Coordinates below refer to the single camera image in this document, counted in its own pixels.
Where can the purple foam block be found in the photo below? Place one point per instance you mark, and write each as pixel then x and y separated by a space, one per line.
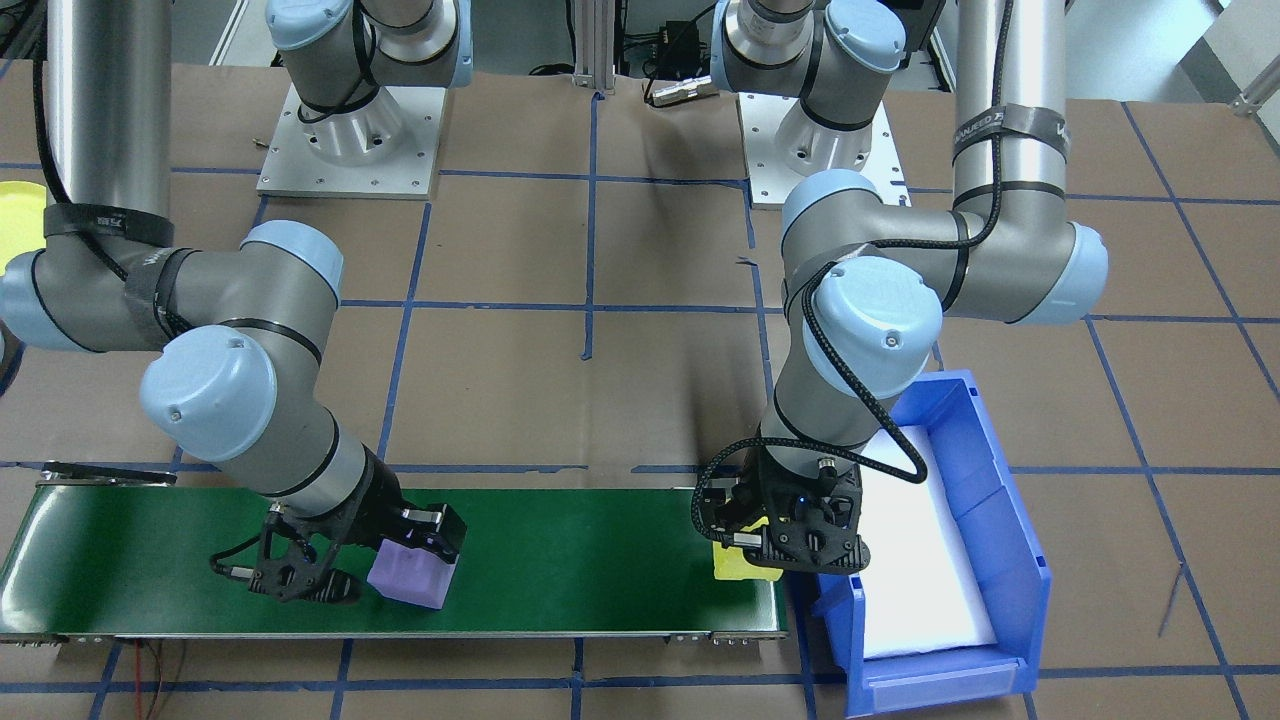
pixel 410 580

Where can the yellow foam block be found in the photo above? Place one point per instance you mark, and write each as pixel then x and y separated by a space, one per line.
pixel 730 565

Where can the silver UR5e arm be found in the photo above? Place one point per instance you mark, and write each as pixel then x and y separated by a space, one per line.
pixel 1000 260
pixel 100 100

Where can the yellow plate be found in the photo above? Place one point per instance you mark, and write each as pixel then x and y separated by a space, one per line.
pixel 18 225

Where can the white foam pad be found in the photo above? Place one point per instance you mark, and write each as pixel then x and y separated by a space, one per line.
pixel 920 580

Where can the green conveyor belt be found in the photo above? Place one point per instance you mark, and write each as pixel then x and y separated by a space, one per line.
pixel 580 560

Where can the blue plastic bin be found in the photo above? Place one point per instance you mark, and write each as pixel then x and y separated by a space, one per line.
pixel 1000 520

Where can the black power supply box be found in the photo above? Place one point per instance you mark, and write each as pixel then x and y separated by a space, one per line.
pixel 680 42

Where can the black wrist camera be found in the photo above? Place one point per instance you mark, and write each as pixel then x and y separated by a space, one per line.
pixel 830 495

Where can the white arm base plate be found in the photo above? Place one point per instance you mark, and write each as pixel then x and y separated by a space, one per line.
pixel 400 170
pixel 770 180

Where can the aluminium profile post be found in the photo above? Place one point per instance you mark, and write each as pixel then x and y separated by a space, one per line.
pixel 595 50

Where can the aluminium frame bar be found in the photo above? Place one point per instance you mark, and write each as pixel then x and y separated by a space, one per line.
pixel 1262 100

